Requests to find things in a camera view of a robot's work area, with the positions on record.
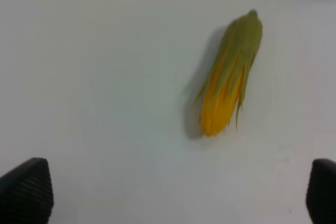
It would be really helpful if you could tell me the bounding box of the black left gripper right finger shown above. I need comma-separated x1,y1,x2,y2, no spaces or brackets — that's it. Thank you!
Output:
306,158,335,223

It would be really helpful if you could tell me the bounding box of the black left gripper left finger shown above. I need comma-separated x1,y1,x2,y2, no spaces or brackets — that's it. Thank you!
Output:
1,157,54,223

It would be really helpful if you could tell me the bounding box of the corn cob with green husk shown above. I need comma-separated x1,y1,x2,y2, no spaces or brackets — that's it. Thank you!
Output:
195,9,263,137

